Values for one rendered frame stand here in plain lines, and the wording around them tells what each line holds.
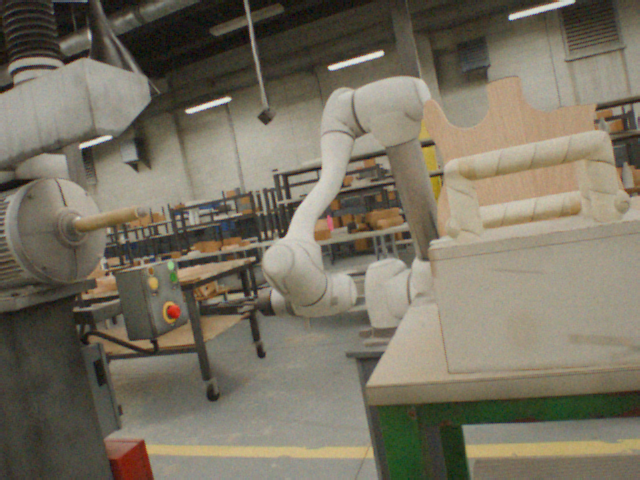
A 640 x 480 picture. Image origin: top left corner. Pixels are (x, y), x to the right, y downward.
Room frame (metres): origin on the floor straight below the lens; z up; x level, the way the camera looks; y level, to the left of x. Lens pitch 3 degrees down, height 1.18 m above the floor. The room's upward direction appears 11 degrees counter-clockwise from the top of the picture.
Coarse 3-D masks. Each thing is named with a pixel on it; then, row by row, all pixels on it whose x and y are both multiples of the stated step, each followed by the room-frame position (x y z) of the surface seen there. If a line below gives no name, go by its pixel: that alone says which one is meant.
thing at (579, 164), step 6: (576, 162) 0.61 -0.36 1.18; (582, 162) 0.60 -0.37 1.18; (576, 168) 0.61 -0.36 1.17; (582, 168) 0.60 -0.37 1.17; (582, 174) 0.60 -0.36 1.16; (582, 180) 0.60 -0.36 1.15; (582, 186) 0.61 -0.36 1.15; (582, 192) 0.61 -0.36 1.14; (588, 192) 0.60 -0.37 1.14; (582, 198) 0.61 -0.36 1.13; (588, 198) 0.60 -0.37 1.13; (582, 204) 0.61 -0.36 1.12; (588, 204) 0.60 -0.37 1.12; (588, 210) 0.60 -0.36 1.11; (588, 216) 0.60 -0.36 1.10
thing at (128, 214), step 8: (128, 208) 0.98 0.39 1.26; (136, 208) 0.97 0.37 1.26; (96, 216) 1.01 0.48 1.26; (104, 216) 1.00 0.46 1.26; (112, 216) 0.99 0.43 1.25; (120, 216) 0.98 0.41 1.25; (128, 216) 0.97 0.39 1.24; (136, 216) 0.97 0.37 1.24; (80, 224) 1.02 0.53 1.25; (88, 224) 1.01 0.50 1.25; (96, 224) 1.00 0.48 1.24; (104, 224) 1.00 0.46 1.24; (112, 224) 1.00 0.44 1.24
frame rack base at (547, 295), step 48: (480, 240) 0.59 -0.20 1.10; (528, 240) 0.55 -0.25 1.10; (576, 240) 0.53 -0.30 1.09; (624, 240) 0.51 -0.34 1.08; (480, 288) 0.57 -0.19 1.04; (528, 288) 0.55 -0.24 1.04; (576, 288) 0.53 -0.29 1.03; (624, 288) 0.51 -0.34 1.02; (480, 336) 0.58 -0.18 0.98; (528, 336) 0.55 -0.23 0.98; (576, 336) 0.53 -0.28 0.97; (624, 336) 0.51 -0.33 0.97
